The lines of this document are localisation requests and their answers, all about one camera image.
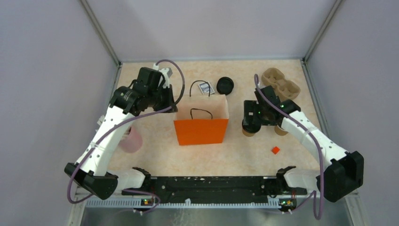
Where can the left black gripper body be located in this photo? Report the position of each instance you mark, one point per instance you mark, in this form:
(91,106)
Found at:
(161,98)

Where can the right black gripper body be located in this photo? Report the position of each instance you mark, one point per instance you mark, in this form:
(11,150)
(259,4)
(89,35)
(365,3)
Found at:
(259,114)

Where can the single black cup lid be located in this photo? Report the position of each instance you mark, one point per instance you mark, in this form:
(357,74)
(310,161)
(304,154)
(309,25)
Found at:
(251,127)

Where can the single brown paper cup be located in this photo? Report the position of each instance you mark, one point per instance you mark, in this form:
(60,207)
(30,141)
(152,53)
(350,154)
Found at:
(248,134)

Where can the orange paper bag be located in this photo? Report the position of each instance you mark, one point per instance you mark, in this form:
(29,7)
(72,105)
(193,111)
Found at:
(201,120)

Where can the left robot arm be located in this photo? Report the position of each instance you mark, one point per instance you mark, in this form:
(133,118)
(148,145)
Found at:
(90,171)

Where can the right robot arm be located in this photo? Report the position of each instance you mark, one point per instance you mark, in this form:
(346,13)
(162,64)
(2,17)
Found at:
(340,171)

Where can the stack of brown paper cups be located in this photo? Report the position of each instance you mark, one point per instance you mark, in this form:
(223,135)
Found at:
(279,131)

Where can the brown pulp cup carrier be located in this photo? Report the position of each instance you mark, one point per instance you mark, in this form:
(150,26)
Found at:
(284,89)

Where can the small red cube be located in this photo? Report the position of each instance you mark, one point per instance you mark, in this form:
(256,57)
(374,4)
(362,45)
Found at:
(275,150)

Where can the stack of black lids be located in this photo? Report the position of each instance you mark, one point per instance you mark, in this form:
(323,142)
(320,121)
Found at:
(225,86)

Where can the pink plastic cup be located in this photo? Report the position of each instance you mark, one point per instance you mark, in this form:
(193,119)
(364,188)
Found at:
(131,140)

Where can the playing card box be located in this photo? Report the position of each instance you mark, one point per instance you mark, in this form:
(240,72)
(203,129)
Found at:
(206,88)

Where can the white plastic stirrers bundle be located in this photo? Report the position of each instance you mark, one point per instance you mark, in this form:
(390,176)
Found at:
(100,120)

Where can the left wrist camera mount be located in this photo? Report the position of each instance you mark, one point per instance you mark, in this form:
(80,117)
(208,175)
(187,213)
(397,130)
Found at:
(165,77)

